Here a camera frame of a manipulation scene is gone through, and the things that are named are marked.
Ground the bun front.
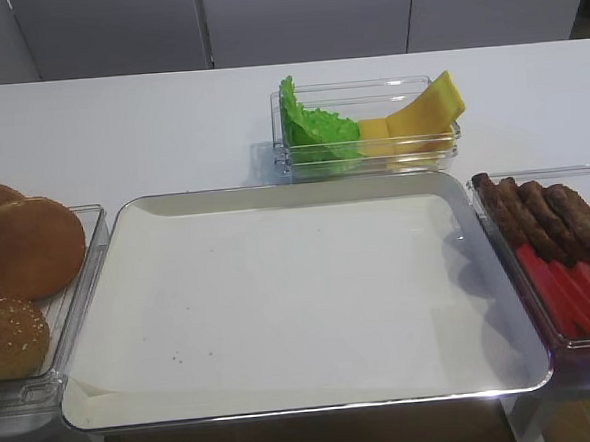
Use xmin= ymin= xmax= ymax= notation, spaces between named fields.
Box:
xmin=0 ymin=197 xmax=86 ymax=300

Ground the clear lettuce cheese container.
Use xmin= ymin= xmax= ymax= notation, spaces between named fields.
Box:
xmin=270 ymin=72 xmax=465 ymax=182

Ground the small yellow cheese slice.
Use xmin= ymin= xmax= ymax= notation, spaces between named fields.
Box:
xmin=358 ymin=118 xmax=393 ymax=158

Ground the large yellow cheese slice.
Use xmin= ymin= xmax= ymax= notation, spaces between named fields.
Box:
xmin=385 ymin=70 xmax=466 ymax=138

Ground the silver metal tray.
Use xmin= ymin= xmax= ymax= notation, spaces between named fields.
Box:
xmin=62 ymin=172 xmax=553 ymax=431

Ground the green lettuce leaf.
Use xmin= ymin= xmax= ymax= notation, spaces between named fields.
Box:
xmin=279 ymin=76 xmax=361 ymax=169

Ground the brown patty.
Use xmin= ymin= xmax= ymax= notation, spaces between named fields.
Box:
xmin=472 ymin=172 xmax=529 ymax=249
xmin=517 ymin=180 xmax=590 ymax=267
xmin=497 ymin=177 xmax=568 ymax=263
xmin=544 ymin=184 xmax=590 ymax=252

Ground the sesame top bun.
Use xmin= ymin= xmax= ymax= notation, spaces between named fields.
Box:
xmin=0 ymin=290 xmax=51 ymax=380

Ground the clear patty tomato container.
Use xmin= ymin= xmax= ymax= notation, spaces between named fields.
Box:
xmin=468 ymin=166 xmax=590 ymax=348

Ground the clear bun container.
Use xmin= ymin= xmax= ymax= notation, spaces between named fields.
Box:
xmin=0 ymin=204 xmax=110 ymax=417

